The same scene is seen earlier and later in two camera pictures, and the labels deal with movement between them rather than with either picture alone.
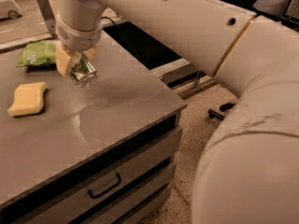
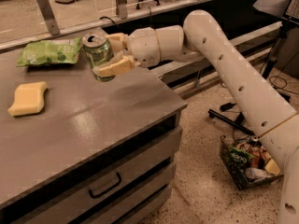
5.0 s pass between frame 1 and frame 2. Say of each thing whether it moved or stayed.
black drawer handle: stayed
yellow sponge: stayed
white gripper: moved
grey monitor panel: stayed
